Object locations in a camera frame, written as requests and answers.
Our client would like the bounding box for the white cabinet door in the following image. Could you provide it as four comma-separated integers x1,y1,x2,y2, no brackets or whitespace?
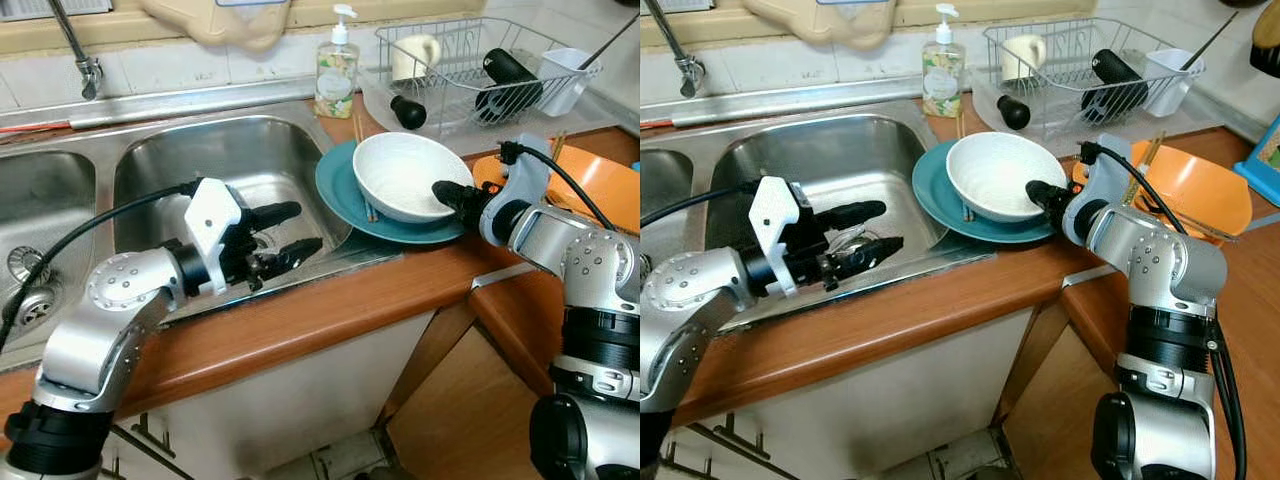
98,308,443,480
662,308,1037,480

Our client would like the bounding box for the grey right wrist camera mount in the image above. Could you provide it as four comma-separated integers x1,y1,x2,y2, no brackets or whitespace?
1061,132,1137,247
479,134,554,247

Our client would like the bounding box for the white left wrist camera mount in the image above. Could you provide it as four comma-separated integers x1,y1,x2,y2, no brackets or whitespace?
747,175,814,297
184,177,245,295

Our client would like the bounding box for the cream ceramic mug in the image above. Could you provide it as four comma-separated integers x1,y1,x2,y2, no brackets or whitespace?
999,34,1049,84
390,34,443,84

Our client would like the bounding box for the black cylindrical bottle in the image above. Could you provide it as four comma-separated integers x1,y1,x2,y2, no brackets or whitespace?
475,47,545,124
1079,47,1150,124

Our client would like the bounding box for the teal round plate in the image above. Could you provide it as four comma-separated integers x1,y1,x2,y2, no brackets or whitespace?
314,138,467,247
911,138,1067,247

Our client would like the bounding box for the chrome kitchen faucet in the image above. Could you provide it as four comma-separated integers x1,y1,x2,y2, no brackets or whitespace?
45,0,105,102
645,0,705,100

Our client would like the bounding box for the clear dish rack tray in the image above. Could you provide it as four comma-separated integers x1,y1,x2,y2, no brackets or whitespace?
358,68,623,143
972,70,1243,153

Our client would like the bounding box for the dark long-handled utensil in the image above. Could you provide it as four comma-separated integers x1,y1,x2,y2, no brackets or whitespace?
1179,9,1242,72
579,13,641,72

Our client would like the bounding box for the patterned wooden chopstick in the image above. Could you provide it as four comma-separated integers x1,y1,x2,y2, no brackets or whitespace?
351,112,378,224

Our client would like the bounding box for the floral print soap dispenser bottle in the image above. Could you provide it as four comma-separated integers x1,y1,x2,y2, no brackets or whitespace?
314,4,361,121
921,4,968,120

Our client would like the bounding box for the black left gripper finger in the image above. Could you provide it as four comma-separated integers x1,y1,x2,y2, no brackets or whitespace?
828,200,889,236
250,201,303,234
256,236,325,291
836,235,905,290

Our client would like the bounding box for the white wire dish rack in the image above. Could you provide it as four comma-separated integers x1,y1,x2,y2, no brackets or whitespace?
375,16,605,137
982,16,1207,137

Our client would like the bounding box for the white ceramic bowl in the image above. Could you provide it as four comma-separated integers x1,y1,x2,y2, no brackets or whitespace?
352,131,476,225
945,131,1070,224

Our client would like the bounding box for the stainless steel double sink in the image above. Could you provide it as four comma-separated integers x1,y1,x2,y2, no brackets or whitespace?
640,98,993,337
0,98,403,373

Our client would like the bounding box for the blue framed board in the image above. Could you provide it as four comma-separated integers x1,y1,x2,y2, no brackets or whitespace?
1233,118,1280,208

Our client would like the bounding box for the metal sink drain strainer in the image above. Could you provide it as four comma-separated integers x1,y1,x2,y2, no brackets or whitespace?
4,244,53,333

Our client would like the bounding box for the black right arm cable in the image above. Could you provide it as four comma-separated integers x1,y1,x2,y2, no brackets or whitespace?
499,141,617,232
1077,141,1193,237

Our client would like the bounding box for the white plastic utensil cup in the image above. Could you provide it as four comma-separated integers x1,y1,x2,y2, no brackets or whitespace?
536,47,602,119
1142,47,1205,119

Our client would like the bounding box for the black rounded pestle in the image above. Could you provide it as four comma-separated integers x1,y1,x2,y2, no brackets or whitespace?
389,94,429,132
996,94,1033,132

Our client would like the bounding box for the orange plastic bowl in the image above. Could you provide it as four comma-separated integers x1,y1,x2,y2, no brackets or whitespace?
1071,139,1254,243
471,144,641,237

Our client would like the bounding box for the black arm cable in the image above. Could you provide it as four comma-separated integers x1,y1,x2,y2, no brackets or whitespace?
640,182,767,231
0,183,203,353
1077,141,1193,237
499,141,617,232

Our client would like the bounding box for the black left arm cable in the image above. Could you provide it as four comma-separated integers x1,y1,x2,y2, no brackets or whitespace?
640,182,767,231
0,183,203,353

